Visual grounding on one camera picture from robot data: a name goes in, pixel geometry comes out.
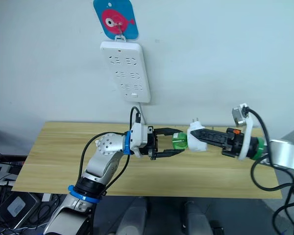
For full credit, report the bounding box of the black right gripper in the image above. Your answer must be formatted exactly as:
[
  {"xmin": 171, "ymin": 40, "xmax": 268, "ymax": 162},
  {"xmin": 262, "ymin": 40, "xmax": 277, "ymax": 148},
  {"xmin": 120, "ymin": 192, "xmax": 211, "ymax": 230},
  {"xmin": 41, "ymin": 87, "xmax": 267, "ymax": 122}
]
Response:
[{"xmin": 190, "ymin": 127, "xmax": 246, "ymax": 158}]

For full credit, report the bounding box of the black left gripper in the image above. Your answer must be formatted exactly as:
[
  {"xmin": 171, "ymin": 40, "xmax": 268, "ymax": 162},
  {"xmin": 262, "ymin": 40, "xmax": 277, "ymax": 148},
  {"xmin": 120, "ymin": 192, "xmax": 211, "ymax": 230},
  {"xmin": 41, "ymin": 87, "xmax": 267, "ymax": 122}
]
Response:
[{"xmin": 146, "ymin": 125, "xmax": 185, "ymax": 161}]

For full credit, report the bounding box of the green liquid bottle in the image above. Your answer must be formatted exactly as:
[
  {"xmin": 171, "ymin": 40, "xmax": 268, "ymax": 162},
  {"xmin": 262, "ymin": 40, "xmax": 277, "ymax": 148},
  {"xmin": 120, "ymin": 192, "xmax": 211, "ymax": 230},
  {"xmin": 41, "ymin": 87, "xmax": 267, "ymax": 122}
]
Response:
[{"xmin": 171, "ymin": 132, "xmax": 189, "ymax": 150}]

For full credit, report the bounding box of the white mosquito repellent heater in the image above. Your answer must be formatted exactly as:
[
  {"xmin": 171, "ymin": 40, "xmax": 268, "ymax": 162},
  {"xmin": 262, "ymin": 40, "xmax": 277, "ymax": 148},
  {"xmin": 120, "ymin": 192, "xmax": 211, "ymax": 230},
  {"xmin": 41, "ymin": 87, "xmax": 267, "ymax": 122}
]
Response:
[{"xmin": 187, "ymin": 117, "xmax": 209, "ymax": 152}]

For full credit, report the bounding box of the white power strip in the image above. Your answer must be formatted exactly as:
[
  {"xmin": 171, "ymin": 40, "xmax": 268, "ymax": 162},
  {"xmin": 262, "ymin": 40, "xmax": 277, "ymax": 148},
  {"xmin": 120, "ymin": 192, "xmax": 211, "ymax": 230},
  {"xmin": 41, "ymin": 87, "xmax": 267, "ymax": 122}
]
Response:
[{"xmin": 99, "ymin": 40, "xmax": 151, "ymax": 105}]

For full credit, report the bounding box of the dark rounded grey shape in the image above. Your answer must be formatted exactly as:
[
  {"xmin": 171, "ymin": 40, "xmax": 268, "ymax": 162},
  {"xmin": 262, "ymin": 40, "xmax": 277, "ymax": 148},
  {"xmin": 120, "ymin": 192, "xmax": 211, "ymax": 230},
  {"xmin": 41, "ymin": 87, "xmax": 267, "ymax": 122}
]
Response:
[{"xmin": 183, "ymin": 200, "xmax": 213, "ymax": 235}]

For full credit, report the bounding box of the grey box device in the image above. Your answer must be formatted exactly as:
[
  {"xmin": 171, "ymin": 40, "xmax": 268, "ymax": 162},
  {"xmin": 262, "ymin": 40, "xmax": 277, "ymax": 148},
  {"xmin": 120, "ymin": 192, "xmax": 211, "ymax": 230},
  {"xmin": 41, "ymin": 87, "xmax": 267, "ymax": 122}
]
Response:
[{"xmin": 0, "ymin": 192, "xmax": 40, "ymax": 230}]

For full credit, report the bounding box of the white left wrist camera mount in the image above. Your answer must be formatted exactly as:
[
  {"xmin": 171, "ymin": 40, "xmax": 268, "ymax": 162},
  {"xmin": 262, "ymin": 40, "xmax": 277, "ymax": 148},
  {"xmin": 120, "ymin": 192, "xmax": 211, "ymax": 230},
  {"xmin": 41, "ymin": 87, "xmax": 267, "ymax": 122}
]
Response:
[{"xmin": 130, "ymin": 121, "xmax": 150, "ymax": 158}]

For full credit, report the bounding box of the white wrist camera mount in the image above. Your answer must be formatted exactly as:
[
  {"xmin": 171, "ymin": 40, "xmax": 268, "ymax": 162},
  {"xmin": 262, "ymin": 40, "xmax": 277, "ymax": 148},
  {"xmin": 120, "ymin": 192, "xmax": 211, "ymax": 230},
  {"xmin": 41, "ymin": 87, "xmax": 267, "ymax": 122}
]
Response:
[
  {"xmin": 130, "ymin": 121, "xmax": 150, "ymax": 158},
  {"xmin": 231, "ymin": 102, "xmax": 256, "ymax": 161}
]

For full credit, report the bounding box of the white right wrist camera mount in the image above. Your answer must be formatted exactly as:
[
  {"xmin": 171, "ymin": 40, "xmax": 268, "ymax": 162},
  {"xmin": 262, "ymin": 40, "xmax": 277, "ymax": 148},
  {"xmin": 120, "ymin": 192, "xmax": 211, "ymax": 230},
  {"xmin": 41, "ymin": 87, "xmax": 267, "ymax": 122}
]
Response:
[{"xmin": 231, "ymin": 102, "xmax": 256, "ymax": 161}]

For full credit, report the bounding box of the white power strip cable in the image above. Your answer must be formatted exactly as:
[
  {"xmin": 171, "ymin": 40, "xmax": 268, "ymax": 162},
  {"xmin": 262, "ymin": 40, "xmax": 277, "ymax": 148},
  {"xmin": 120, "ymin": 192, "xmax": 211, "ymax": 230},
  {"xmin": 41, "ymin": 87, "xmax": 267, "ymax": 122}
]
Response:
[{"xmin": 138, "ymin": 102, "xmax": 147, "ymax": 124}]

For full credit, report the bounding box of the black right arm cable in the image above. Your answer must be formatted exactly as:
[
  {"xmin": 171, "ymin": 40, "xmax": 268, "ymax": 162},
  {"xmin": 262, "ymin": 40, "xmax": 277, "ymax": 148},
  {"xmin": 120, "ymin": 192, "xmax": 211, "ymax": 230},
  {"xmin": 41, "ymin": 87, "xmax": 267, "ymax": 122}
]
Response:
[{"xmin": 244, "ymin": 106, "xmax": 294, "ymax": 235}]

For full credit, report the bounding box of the blue fish wall hook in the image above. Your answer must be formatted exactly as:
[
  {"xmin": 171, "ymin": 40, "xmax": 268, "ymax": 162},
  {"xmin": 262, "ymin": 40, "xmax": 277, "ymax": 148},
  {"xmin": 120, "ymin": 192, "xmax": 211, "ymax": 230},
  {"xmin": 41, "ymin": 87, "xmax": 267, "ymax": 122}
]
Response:
[{"xmin": 93, "ymin": 0, "xmax": 140, "ymax": 42}]

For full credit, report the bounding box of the black equipment with cables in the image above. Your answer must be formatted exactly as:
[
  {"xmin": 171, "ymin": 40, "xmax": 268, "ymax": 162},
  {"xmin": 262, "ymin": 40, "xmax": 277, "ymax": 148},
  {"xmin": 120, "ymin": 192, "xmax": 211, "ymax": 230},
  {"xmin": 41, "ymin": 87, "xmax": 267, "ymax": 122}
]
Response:
[{"xmin": 0, "ymin": 144, "xmax": 27, "ymax": 205}]

